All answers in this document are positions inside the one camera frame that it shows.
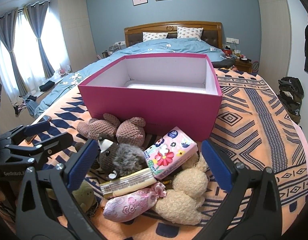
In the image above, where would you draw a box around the green plush toy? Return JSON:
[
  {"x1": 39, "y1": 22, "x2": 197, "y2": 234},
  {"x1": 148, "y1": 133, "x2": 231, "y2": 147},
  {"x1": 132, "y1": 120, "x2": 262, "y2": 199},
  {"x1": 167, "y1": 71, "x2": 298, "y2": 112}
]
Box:
[{"x1": 46, "y1": 180, "x2": 98, "y2": 218}]

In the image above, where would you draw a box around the pink cardboard box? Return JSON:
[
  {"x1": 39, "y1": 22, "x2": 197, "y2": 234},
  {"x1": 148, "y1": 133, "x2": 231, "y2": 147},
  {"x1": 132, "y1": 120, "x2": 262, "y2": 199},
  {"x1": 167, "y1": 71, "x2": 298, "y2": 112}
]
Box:
[{"x1": 77, "y1": 53, "x2": 223, "y2": 142}]

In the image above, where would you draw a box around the wooden headboard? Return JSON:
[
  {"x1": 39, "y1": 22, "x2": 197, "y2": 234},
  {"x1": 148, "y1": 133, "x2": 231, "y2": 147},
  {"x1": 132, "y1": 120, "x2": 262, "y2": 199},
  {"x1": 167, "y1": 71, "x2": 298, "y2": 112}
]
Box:
[{"x1": 124, "y1": 21, "x2": 223, "y2": 49}]

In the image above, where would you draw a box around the cream fluffy plush toy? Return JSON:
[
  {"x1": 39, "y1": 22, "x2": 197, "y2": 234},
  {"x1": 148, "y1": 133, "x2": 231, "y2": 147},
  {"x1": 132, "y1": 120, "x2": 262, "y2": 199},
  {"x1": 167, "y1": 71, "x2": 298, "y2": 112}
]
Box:
[{"x1": 152, "y1": 152, "x2": 209, "y2": 225}]

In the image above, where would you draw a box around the dark brown furry plush toy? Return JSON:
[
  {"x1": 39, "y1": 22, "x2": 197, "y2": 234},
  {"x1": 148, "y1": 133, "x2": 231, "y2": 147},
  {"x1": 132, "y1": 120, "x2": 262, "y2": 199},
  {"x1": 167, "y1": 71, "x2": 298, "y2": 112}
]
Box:
[{"x1": 90, "y1": 134, "x2": 149, "y2": 180}]

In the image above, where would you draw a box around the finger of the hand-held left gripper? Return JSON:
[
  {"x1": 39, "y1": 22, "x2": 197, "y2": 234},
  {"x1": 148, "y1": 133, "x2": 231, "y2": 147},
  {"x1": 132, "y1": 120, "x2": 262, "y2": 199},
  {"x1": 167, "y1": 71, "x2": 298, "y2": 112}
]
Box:
[
  {"x1": 0, "y1": 120, "x2": 51, "y2": 146},
  {"x1": 6, "y1": 132, "x2": 75, "y2": 167}
]

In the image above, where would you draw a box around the smartphone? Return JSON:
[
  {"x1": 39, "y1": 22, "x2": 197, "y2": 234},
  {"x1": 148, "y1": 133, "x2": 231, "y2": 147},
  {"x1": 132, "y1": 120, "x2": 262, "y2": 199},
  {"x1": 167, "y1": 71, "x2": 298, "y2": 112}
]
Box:
[{"x1": 24, "y1": 115, "x2": 52, "y2": 144}]

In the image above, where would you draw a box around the grey curtain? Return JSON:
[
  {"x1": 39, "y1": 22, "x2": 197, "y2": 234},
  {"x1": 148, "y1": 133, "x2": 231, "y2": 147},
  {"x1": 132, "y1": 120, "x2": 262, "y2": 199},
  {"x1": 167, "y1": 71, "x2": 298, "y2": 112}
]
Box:
[
  {"x1": 23, "y1": 1, "x2": 56, "y2": 73},
  {"x1": 0, "y1": 9, "x2": 19, "y2": 100}
]

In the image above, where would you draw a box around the pink brocade drawstring pouch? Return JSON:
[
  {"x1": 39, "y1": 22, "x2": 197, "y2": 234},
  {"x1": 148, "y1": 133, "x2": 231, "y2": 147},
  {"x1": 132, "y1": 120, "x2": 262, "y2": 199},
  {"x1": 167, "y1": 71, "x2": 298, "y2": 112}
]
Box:
[{"x1": 103, "y1": 182, "x2": 167, "y2": 222}]

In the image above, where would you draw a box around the white sheer curtain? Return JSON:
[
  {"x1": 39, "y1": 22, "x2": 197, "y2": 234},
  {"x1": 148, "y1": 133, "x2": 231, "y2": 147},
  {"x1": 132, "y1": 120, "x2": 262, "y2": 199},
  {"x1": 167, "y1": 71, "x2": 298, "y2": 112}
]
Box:
[{"x1": 0, "y1": 4, "x2": 72, "y2": 105}]

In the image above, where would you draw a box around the blue floral duvet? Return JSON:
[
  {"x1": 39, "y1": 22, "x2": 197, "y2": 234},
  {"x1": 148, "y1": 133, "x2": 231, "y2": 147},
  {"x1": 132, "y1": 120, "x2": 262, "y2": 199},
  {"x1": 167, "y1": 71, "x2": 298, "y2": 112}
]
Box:
[{"x1": 34, "y1": 38, "x2": 237, "y2": 118}]

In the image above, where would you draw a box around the black and white tissue packet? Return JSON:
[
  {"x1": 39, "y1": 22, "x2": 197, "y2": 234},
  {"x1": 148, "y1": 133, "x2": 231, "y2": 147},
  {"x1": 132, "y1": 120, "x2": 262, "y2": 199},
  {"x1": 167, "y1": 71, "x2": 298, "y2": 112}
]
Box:
[{"x1": 99, "y1": 167, "x2": 157, "y2": 199}]

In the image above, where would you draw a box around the dark grey cloth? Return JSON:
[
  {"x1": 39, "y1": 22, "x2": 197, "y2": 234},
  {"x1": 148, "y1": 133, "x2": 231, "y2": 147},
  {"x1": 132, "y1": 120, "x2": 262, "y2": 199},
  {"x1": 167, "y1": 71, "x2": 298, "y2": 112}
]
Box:
[{"x1": 213, "y1": 57, "x2": 237, "y2": 68}]

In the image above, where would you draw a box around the floral pink tissue packet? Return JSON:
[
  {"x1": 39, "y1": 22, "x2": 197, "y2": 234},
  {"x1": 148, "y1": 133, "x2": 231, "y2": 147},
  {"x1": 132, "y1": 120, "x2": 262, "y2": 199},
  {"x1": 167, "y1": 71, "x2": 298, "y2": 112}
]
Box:
[{"x1": 143, "y1": 126, "x2": 198, "y2": 180}]

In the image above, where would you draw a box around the folded black cloth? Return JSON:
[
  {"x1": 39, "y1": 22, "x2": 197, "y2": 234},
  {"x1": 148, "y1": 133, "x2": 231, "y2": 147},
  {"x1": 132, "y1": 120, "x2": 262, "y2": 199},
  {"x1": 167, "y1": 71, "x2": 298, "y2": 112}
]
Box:
[{"x1": 39, "y1": 80, "x2": 55, "y2": 92}]

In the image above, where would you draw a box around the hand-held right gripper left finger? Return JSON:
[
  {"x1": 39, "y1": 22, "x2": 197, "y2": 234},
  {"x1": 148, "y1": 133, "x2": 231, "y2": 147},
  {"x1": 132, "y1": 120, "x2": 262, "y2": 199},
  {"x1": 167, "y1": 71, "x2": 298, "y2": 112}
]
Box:
[{"x1": 15, "y1": 138, "x2": 104, "y2": 240}]

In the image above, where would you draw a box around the heap of mixed clothes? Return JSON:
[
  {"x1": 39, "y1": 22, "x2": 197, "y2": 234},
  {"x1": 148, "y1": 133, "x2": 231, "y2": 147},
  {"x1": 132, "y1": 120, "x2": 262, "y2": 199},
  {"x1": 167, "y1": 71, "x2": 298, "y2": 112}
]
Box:
[{"x1": 14, "y1": 94, "x2": 42, "y2": 117}]

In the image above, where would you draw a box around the orange and blue patterned blanket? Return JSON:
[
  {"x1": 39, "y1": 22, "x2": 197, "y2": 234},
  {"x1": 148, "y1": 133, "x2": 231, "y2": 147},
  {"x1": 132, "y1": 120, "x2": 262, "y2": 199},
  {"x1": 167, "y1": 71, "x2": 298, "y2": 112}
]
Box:
[{"x1": 0, "y1": 66, "x2": 308, "y2": 240}]

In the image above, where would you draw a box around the white patterned pillow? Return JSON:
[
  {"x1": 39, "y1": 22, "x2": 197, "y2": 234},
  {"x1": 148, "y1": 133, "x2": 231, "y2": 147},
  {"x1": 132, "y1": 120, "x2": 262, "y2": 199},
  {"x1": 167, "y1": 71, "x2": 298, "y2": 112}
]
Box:
[
  {"x1": 142, "y1": 32, "x2": 169, "y2": 42},
  {"x1": 177, "y1": 26, "x2": 204, "y2": 40}
]

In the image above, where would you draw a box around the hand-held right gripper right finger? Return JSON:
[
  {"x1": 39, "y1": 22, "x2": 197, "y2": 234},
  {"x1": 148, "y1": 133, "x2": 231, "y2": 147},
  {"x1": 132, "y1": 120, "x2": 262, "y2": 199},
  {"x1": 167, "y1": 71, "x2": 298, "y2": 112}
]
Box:
[{"x1": 194, "y1": 139, "x2": 282, "y2": 240}]

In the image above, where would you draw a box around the pile of dark clothes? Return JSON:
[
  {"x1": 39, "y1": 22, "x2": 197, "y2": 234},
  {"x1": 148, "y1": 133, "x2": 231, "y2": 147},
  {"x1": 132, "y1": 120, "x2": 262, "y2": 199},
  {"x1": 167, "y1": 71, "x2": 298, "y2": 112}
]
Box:
[{"x1": 278, "y1": 76, "x2": 304, "y2": 124}]

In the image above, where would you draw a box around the wooden nightstand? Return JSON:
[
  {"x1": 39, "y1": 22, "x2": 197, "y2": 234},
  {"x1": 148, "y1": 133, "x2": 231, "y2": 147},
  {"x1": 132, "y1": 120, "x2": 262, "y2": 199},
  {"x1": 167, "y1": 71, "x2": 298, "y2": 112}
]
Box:
[{"x1": 234, "y1": 57, "x2": 253, "y2": 73}]

